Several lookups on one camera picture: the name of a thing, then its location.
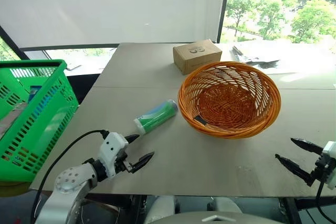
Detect yellow stand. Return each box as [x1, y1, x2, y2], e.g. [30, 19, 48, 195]
[0, 181, 30, 197]

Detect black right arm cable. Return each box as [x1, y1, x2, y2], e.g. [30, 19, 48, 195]
[315, 180, 336, 221]

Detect brown cardboard packet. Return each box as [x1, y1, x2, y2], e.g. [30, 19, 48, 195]
[0, 102, 28, 141]

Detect orange wicker basket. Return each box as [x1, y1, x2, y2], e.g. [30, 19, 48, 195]
[177, 61, 282, 139]

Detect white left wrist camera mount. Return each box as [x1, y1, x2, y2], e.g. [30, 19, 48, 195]
[98, 132, 130, 178]

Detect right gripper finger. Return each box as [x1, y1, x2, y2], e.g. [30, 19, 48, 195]
[275, 153, 315, 187]
[290, 137, 325, 155]

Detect black label tag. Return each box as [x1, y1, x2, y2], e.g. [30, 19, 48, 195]
[193, 115, 208, 126]

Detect green plastic shopping basket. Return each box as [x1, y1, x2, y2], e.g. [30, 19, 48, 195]
[0, 59, 79, 183]

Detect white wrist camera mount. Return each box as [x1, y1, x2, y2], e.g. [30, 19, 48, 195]
[321, 141, 336, 190]
[98, 132, 130, 178]

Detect grey rounded robot body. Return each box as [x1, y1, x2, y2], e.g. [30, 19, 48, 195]
[143, 196, 286, 224]

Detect white roller blind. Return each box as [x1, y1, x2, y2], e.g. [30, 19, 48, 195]
[0, 0, 228, 49]

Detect green blue white tube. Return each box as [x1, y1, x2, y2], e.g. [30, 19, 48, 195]
[133, 99, 179, 136]

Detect brown cardboard box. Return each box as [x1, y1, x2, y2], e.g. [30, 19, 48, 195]
[172, 38, 223, 76]

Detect silver foil bags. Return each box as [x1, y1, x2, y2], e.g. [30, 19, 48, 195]
[230, 45, 281, 69]

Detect blue box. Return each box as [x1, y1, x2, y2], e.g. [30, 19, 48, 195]
[28, 84, 44, 103]

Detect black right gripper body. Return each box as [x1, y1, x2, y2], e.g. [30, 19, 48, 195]
[310, 153, 332, 186]

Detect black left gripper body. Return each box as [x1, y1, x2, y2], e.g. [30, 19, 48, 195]
[114, 146, 135, 175]

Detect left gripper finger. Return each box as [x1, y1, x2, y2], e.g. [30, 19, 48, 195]
[130, 152, 155, 174]
[124, 134, 141, 145]

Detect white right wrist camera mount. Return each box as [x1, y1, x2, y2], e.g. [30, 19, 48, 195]
[321, 141, 336, 190]

